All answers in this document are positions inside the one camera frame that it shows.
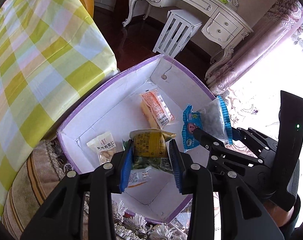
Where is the blue clear snack bag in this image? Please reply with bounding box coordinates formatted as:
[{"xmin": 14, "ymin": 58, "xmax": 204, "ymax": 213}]
[{"xmin": 181, "ymin": 96, "xmax": 233, "ymax": 152}]

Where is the yellow snack packet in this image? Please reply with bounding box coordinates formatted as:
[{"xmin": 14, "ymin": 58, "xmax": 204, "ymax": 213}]
[{"xmin": 130, "ymin": 128, "xmax": 176, "ymax": 158}]

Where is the person's right hand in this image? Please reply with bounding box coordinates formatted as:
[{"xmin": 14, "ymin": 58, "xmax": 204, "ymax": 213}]
[{"xmin": 263, "ymin": 197, "xmax": 301, "ymax": 231}]

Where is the orange wrapped bread snack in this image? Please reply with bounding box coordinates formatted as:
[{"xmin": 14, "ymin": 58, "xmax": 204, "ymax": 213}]
[{"xmin": 140, "ymin": 89, "xmax": 175, "ymax": 129}]

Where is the green white snack packet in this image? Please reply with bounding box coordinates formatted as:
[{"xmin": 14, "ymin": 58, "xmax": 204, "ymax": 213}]
[{"xmin": 128, "ymin": 156, "xmax": 173, "ymax": 188}]

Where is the clear nut packet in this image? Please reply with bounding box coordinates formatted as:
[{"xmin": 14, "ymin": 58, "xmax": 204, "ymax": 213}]
[{"xmin": 87, "ymin": 132, "xmax": 116, "ymax": 164}]

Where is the purple white cardboard box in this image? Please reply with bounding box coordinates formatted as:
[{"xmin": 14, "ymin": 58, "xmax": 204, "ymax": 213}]
[{"xmin": 57, "ymin": 55, "xmax": 214, "ymax": 223}]

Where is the pink floral curtain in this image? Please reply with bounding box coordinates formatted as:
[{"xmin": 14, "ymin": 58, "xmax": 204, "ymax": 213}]
[{"xmin": 204, "ymin": 0, "xmax": 303, "ymax": 156}]

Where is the white ornate dressing table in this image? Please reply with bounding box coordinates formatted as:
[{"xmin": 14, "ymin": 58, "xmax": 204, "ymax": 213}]
[{"xmin": 122, "ymin": 0, "xmax": 253, "ymax": 79}]

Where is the white slatted stool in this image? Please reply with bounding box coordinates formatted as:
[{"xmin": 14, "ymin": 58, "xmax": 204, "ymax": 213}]
[{"xmin": 152, "ymin": 9, "xmax": 202, "ymax": 58}]

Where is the yellow green checkered tablecloth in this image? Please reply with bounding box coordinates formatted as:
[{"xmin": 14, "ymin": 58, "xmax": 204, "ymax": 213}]
[{"xmin": 0, "ymin": 0, "xmax": 117, "ymax": 217}]

